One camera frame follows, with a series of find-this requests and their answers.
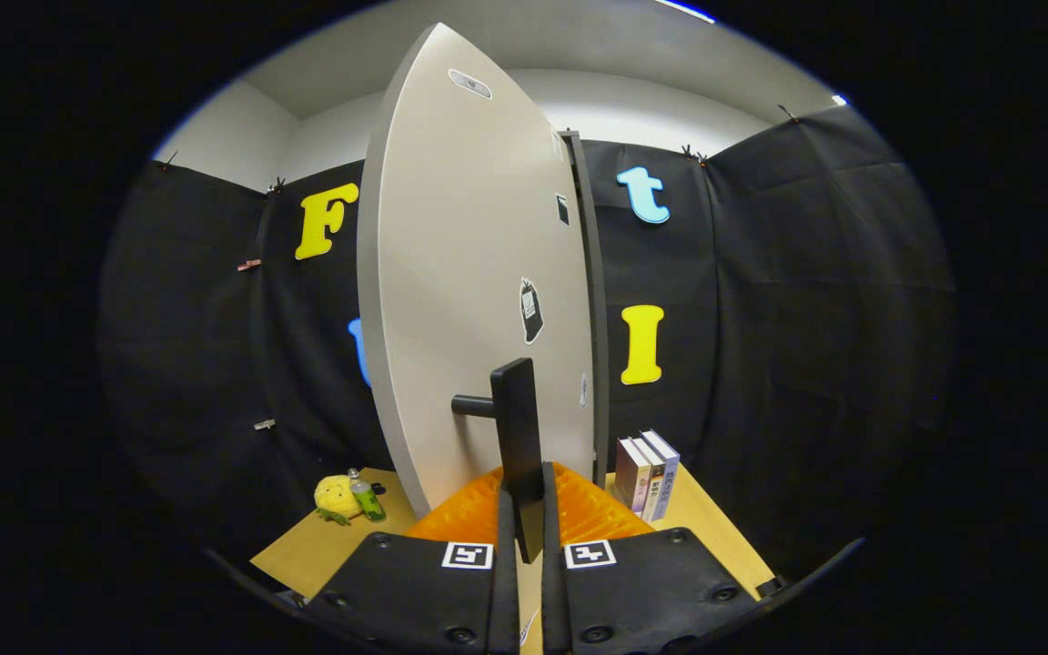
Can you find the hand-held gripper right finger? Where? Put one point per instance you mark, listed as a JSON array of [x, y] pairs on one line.
[[553, 600]]

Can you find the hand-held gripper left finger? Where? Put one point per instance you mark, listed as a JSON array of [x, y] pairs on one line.
[[504, 600]]

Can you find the beige shoe cabinet door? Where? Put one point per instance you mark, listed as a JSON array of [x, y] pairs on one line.
[[451, 273]]

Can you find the white spine book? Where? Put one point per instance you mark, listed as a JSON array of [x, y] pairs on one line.
[[654, 491]]

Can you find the purple spine book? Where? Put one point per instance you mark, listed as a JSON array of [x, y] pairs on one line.
[[670, 482]]

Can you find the green drink bottle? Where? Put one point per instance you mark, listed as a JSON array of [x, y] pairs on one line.
[[366, 500]]

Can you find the yellow plush toy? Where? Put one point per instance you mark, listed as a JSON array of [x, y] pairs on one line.
[[335, 496]]

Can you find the black backdrop cloth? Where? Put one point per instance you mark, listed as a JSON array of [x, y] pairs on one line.
[[806, 318]]

